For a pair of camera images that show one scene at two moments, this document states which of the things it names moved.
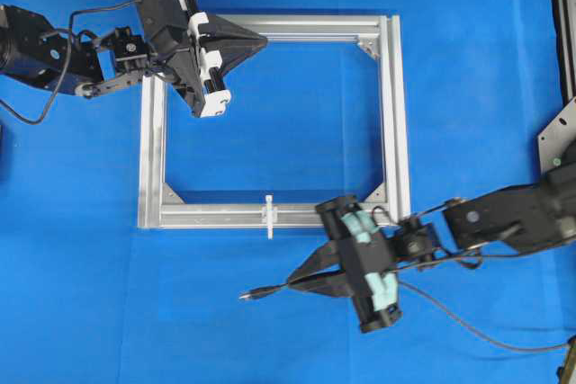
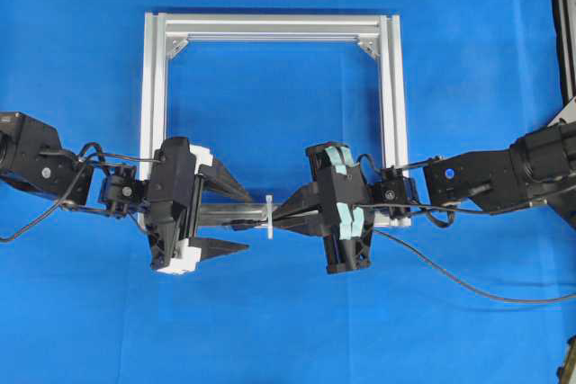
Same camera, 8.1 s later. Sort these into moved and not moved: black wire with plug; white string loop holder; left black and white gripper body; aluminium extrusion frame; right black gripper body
Moved: black wire with plug; right black gripper body; left black and white gripper body
Not moved: white string loop holder; aluminium extrusion frame
